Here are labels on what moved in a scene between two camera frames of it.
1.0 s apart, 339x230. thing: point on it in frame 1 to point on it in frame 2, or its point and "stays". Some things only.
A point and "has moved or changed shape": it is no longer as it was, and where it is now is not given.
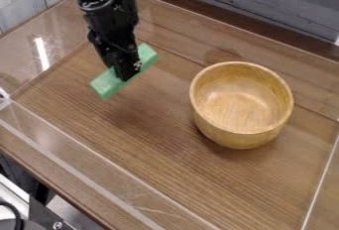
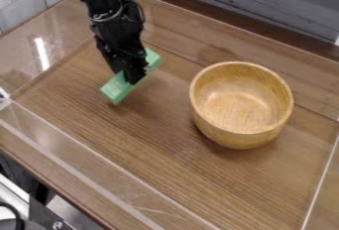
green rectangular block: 109,81 has moved or changed shape
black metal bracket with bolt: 43,215 stays
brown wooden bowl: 242,103 stays
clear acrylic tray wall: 120,199 stays
